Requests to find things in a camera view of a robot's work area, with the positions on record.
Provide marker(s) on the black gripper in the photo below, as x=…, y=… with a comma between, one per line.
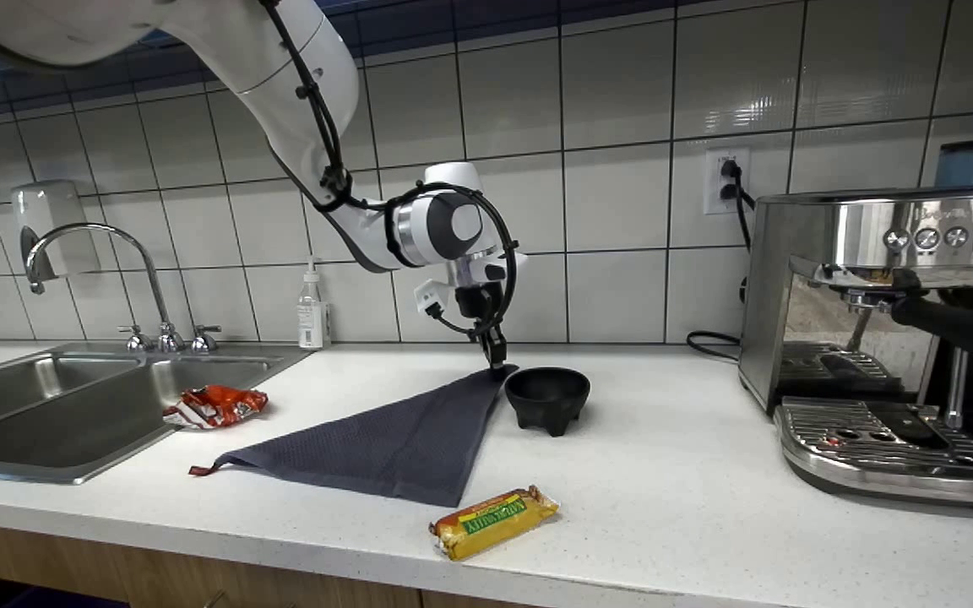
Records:
x=482, y=303

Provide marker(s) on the grey waffle towel red tag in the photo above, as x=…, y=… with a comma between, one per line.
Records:
x=398, y=443

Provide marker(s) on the black bowl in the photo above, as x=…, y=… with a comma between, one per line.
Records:
x=548, y=393

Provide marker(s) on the yellow green granola bar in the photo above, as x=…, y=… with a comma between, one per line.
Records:
x=495, y=522

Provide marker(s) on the clear soap pump bottle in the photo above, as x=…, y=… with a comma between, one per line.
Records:
x=312, y=315

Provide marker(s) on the red chips bag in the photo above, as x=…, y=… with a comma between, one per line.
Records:
x=218, y=405

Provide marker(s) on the stainless espresso machine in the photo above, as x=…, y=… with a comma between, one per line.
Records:
x=881, y=338

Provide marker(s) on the wooden cabinet front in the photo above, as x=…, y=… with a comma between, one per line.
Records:
x=115, y=570

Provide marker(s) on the stainless steel sink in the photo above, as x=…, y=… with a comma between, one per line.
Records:
x=48, y=410

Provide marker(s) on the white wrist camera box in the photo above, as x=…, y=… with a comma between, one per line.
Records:
x=438, y=297

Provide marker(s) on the white wall power outlet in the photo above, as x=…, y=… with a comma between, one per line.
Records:
x=728, y=185

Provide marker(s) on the white wall soap dispenser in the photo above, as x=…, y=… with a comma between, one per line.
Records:
x=48, y=221

